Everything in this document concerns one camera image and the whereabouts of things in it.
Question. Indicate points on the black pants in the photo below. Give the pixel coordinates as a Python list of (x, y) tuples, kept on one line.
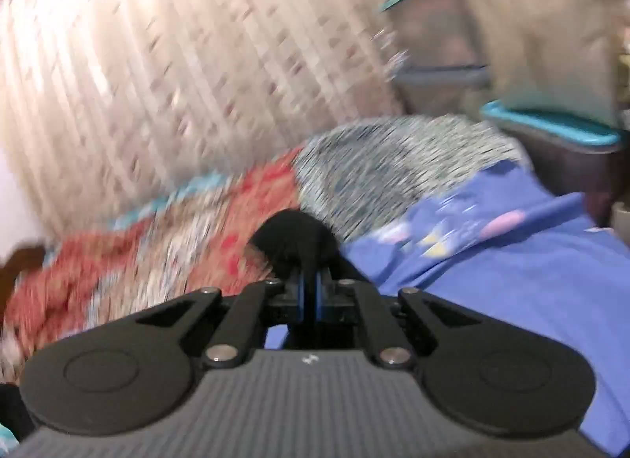
[(290, 236)]

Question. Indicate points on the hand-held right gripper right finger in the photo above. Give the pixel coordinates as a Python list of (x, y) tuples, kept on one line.
[(320, 301)]

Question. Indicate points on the brown wooden bed frame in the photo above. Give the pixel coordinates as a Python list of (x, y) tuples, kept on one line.
[(19, 261)]

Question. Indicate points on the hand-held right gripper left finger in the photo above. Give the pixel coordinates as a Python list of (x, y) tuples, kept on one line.
[(301, 301)]

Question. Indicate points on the dark storage box teal lid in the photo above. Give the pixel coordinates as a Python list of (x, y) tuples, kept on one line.
[(561, 162)]

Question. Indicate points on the beige patterned curtain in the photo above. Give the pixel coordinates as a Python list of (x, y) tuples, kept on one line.
[(187, 69)]

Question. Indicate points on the grey storage box blue lid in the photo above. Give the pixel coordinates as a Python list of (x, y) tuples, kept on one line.
[(443, 89)]

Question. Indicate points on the red patterned blanket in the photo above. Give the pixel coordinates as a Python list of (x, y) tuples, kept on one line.
[(123, 261)]

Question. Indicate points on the beige cloth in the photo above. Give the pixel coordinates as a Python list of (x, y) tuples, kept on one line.
[(541, 20)]

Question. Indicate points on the clear storage box teal lid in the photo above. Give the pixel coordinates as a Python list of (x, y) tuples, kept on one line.
[(428, 15)]

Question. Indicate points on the blue printed bedsheet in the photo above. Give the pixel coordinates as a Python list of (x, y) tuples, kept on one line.
[(517, 285)]

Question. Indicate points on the black white patterned cloth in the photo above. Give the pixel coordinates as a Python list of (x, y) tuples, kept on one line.
[(384, 162)]

